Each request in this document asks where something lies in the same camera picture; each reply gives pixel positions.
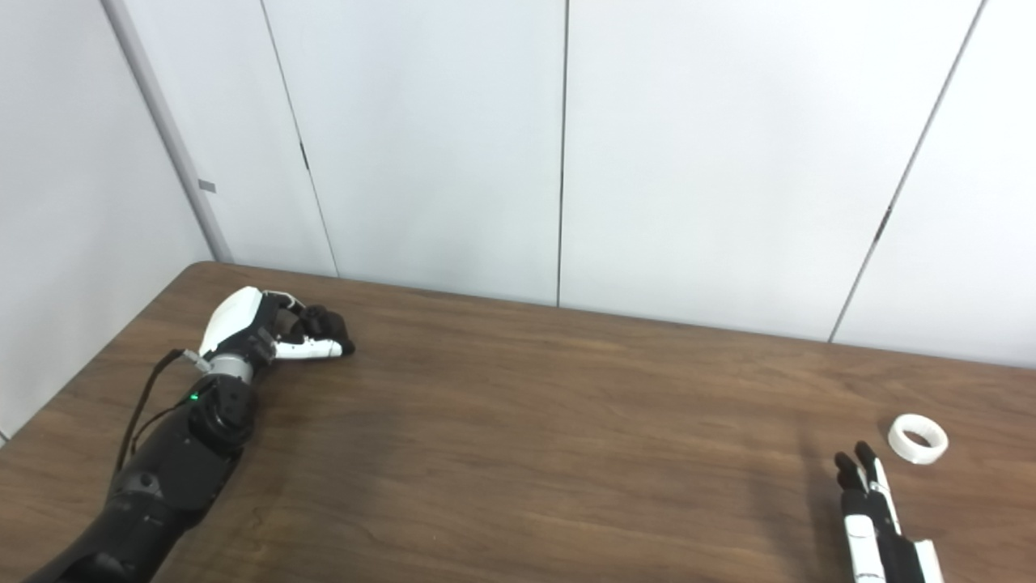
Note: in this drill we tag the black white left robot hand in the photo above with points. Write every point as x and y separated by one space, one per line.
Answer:
235 316

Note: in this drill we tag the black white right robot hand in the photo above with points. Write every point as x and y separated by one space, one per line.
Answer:
862 542

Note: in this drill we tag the round black plastic part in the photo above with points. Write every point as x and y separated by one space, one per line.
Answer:
287 324

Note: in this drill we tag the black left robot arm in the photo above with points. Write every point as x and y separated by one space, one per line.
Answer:
174 470

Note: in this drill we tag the grey wall corner post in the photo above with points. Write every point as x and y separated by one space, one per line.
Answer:
166 129

